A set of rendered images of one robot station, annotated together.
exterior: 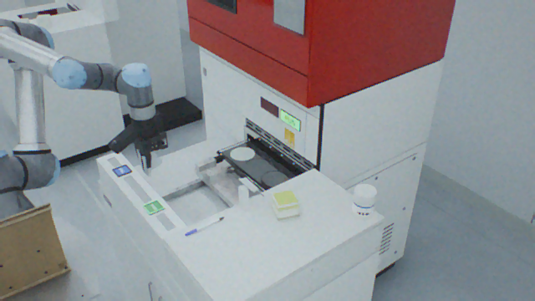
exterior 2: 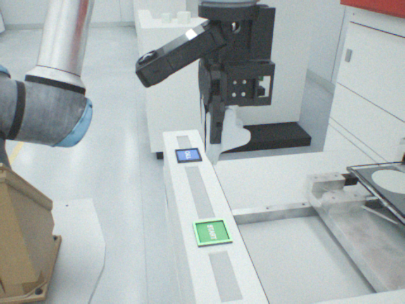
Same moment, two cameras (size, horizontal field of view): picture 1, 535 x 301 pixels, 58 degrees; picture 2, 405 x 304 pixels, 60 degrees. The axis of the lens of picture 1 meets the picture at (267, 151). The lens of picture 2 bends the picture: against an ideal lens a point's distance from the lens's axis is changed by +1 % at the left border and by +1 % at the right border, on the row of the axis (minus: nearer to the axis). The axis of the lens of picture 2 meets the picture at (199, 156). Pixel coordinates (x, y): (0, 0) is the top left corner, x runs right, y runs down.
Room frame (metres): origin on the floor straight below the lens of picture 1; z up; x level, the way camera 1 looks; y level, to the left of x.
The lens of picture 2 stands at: (0.85, 0.20, 1.35)
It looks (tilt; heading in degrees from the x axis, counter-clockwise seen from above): 30 degrees down; 27
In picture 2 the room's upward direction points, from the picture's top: straight up
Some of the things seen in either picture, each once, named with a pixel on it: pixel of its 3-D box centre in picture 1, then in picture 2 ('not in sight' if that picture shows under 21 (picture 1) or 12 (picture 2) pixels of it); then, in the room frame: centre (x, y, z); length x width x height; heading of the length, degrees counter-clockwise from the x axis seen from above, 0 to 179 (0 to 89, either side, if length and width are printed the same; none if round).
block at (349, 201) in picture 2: (216, 173); (343, 201); (1.54, 0.20, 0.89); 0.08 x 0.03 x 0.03; 127
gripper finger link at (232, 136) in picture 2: (153, 163); (228, 139); (1.25, 0.35, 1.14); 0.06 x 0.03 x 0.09; 127
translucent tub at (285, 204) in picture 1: (285, 206); not in sight; (1.22, -0.06, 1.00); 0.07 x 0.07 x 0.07; 18
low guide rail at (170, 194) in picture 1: (206, 179); (319, 207); (1.58, 0.24, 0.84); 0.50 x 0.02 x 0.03; 127
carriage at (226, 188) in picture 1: (227, 189); (361, 237); (1.47, 0.15, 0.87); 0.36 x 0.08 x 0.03; 37
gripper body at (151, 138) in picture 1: (148, 132); (232, 57); (1.26, 0.36, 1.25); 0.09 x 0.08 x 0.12; 127
